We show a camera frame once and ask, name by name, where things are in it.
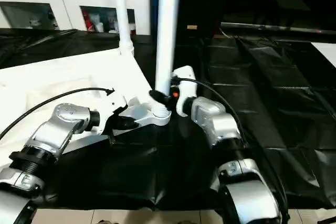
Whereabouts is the white plastic table top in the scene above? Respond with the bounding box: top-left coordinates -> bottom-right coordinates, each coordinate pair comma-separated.
0,48 -> 173,162

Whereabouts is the white plastic table leg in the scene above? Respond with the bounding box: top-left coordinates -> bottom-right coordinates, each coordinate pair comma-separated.
148,0 -> 182,119
112,0 -> 135,57

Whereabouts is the black mat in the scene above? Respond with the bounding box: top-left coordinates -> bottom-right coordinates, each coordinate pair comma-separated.
0,27 -> 336,211

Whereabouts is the dark blue upright panel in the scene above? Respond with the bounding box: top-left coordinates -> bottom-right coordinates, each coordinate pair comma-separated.
149,0 -> 161,36

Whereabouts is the red packet in cabinet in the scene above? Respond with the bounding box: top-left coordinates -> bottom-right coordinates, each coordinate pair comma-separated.
82,10 -> 93,31

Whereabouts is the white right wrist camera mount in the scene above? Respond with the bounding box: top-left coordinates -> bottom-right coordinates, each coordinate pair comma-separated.
172,65 -> 197,117

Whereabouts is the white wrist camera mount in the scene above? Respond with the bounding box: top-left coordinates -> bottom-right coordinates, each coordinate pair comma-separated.
101,87 -> 142,135
172,65 -> 197,117

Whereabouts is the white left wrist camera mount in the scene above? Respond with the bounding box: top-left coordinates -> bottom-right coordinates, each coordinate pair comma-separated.
101,87 -> 142,135

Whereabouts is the black metal rail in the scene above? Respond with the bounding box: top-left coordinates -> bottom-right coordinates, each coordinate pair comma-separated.
220,22 -> 336,36

